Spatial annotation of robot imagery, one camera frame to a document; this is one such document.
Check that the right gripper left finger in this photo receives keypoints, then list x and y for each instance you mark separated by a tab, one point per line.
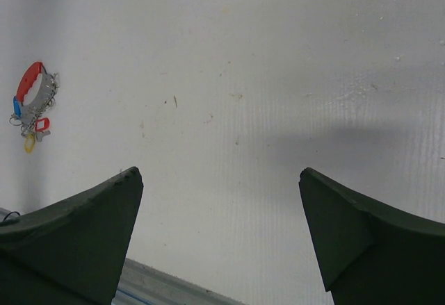
73	251

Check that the red grey keyring holder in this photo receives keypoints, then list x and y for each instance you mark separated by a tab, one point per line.
36	93

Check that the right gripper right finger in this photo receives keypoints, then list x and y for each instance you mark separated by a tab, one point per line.
369	252

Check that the red tag key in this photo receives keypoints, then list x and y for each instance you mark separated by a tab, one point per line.
42	128

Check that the blue tag key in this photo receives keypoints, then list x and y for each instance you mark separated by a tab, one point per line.
17	108

